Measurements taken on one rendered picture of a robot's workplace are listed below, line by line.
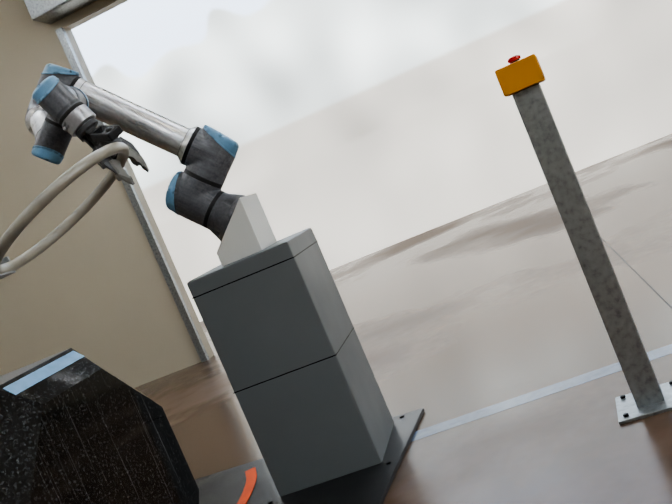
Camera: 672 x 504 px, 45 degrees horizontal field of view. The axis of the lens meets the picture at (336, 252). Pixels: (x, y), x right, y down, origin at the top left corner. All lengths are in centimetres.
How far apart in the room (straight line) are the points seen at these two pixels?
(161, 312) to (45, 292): 111
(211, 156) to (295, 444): 106
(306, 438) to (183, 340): 454
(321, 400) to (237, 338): 36
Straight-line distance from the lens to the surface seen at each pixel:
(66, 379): 228
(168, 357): 750
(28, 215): 210
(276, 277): 281
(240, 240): 292
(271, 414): 295
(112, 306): 759
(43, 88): 246
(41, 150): 258
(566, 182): 244
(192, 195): 300
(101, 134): 237
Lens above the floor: 95
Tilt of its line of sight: 4 degrees down
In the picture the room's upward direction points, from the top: 23 degrees counter-clockwise
